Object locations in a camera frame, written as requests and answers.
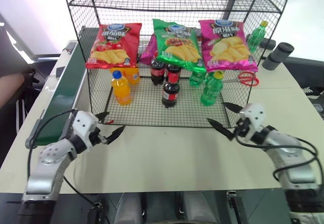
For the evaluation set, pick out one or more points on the cola bottle red label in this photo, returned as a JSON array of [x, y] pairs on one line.
[[174, 70], [157, 73], [170, 92]]

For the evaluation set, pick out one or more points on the red potato chips bag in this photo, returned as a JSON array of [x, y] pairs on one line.
[[114, 47]]

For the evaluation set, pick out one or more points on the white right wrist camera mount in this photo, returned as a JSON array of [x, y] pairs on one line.
[[254, 115]]

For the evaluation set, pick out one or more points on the pink potato chips bag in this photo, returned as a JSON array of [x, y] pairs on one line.
[[227, 47]]

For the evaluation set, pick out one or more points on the magenta snack bag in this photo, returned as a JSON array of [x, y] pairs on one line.
[[149, 52]]

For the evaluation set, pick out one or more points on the green soda bottle yellow cap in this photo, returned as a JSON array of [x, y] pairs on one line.
[[256, 38], [197, 78], [210, 92]]

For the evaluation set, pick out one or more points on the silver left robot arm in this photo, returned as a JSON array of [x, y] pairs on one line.
[[48, 166]]

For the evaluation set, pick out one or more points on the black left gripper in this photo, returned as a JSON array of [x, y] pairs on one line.
[[97, 138]]

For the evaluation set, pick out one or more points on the green potato chips bag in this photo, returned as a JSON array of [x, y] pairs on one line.
[[177, 47]]

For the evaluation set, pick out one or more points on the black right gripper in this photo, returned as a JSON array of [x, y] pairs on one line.
[[241, 129]]

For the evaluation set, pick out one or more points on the green belt conveyor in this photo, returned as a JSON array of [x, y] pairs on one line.
[[65, 90]]

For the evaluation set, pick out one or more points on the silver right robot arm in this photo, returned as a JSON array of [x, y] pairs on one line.
[[291, 155]]

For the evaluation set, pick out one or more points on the black cylindrical device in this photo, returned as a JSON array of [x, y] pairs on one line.
[[277, 55]]

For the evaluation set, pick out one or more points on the orange soda bottle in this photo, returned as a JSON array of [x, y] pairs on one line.
[[122, 92], [133, 76]]

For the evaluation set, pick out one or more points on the person's bare forearm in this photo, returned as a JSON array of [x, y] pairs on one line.
[[10, 85]]

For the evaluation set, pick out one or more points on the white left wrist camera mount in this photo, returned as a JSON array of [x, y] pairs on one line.
[[84, 125]]

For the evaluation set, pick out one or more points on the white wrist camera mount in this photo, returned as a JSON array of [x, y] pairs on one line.
[[84, 125], [254, 115]]

